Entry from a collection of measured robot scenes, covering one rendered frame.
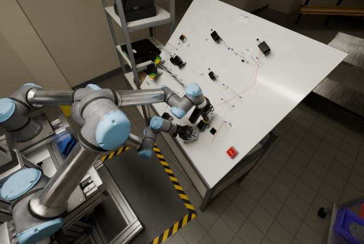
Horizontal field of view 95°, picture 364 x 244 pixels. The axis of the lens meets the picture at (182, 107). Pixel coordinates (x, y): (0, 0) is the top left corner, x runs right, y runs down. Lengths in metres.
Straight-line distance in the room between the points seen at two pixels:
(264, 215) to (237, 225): 0.31
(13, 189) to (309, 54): 1.40
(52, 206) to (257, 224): 1.85
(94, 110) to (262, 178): 2.09
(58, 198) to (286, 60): 1.20
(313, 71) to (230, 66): 0.45
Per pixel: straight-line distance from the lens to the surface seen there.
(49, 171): 1.27
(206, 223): 2.07
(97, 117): 0.58
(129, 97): 0.74
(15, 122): 1.26
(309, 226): 2.43
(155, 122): 0.96
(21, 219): 0.82
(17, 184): 0.89
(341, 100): 3.59
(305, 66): 1.10
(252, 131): 1.08
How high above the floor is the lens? 2.03
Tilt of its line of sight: 48 degrees down
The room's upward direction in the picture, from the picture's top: 1 degrees clockwise
